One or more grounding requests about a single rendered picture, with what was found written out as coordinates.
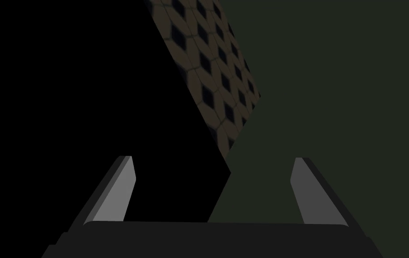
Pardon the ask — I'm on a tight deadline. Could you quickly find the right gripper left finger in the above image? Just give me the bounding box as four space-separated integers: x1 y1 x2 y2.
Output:
68 155 137 233

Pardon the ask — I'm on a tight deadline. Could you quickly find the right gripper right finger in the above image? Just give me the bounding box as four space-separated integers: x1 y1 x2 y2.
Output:
290 157 367 238

